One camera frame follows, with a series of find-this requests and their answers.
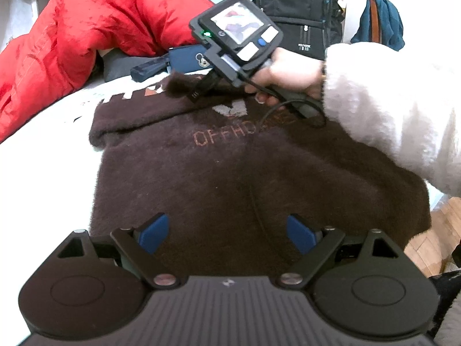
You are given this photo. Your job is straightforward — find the red quilt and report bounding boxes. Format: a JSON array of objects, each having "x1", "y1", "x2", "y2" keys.
[{"x1": 0, "y1": 0, "x2": 217, "y2": 143}]

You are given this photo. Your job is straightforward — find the dark blue folded umbrella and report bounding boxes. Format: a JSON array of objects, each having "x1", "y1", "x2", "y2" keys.
[{"x1": 130, "y1": 55, "x2": 170, "y2": 82}]

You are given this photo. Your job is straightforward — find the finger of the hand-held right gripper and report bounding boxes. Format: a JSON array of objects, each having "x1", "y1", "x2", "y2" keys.
[{"x1": 187, "y1": 71, "x2": 220, "y2": 104}]

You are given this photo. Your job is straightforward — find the black cable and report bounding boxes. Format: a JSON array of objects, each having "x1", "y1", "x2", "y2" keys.
[{"x1": 248, "y1": 79, "x2": 328, "y2": 129}]

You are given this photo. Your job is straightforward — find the black backpack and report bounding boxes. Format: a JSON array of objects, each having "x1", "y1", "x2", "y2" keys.
[{"x1": 254, "y1": 0, "x2": 344, "y2": 60}]

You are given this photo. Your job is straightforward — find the grey pillow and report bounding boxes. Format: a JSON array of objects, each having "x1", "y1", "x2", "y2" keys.
[{"x1": 103, "y1": 48, "x2": 159, "y2": 82}]

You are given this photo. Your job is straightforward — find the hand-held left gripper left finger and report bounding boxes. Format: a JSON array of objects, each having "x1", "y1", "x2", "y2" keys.
[{"x1": 58, "y1": 213, "x2": 181, "y2": 289}]

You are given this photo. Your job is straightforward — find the person's right hand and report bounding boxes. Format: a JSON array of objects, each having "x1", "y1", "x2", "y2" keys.
[{"x1": 243, "y1": 47, "x2": 326, "y2": 107}]

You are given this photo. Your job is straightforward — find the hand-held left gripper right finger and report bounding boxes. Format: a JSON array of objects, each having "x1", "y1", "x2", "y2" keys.
[{"x1": 277, "y1": 214, "x2": 400, "y2": 291}]

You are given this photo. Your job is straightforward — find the teal blue garment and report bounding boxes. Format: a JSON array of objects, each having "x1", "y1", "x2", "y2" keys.
[{"x1": 351, "y1": 0, "x2": 405, "y2": 52}]

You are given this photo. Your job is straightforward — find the brown fuzzy sweater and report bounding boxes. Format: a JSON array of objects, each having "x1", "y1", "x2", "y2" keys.
[{"x1": 88, "y1": 72, "x2": 433, "y2": 282}]

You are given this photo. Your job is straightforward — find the wooden chair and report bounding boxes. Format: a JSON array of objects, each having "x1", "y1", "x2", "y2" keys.
[{"x1": 371, "y1": 0, "x2": 382, "y2": 44}]

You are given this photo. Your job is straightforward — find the blue mouse-print pouch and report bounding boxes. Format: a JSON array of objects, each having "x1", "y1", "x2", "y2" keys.
[{"x1": 167, "y1": 45, "x2": 209, "y2": 73}]

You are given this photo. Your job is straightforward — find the person's dark patterned pants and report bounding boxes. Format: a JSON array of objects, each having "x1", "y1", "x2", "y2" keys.
[{"x1": 427, "y1": 268, "x2": 461, "y2": 346}]

